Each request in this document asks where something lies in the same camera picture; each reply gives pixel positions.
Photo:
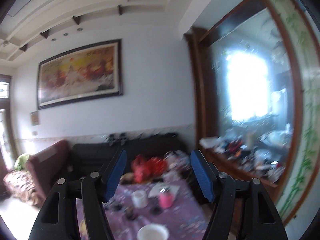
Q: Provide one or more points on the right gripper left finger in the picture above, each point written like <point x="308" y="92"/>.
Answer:
<point x="58" y="219"/>

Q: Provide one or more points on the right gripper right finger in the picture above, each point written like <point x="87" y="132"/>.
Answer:
<point x="258" y="216"/>

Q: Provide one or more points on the patterned blanket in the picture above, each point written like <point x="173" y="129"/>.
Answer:
<point x="21" y="185"/>

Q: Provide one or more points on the maroon armchair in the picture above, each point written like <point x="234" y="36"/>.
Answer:
<point x="47" y="166"/>

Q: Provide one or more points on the green pillow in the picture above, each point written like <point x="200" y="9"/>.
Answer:
<point x="20" y="163"/>

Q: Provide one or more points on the dark glass bottle with cork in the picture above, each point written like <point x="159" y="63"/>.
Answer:
<point x="130" y="213"/>

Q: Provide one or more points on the black leather sofa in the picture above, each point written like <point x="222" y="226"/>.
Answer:
<point x="86" y="158"/>

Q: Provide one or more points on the wooden glass door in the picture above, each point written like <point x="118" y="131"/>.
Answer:
<point x="8" y="147"/>

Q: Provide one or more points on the purple floral tablecloth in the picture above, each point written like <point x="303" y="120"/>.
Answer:
<point x="185" y="219"/>

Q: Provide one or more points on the white plastic jar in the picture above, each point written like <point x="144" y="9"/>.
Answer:
<point x="139" y="199"/>

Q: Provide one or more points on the black round device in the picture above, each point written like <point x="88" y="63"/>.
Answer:
<point x="156" y="210"/>

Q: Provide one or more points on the pink thermos bottle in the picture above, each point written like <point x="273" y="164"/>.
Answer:
<point x="166" y="198"/>

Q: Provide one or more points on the small white bowl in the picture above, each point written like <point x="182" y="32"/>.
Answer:
<point x="153" y="232"/>

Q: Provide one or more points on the red plastic bag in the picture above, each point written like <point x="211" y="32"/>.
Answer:
<point x="144" y="169"/>

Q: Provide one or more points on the white tissue pack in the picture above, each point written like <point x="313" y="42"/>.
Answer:
<point x="154" y="192"/>

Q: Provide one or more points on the black clamps on sofa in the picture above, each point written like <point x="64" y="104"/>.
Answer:
<point x="120" y="138"/>

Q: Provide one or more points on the framed horse painting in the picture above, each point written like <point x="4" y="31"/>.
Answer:
<point x="85" y="73"/>

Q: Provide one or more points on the wall plaque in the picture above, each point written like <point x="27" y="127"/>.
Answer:
<point x="35" y="119"/>

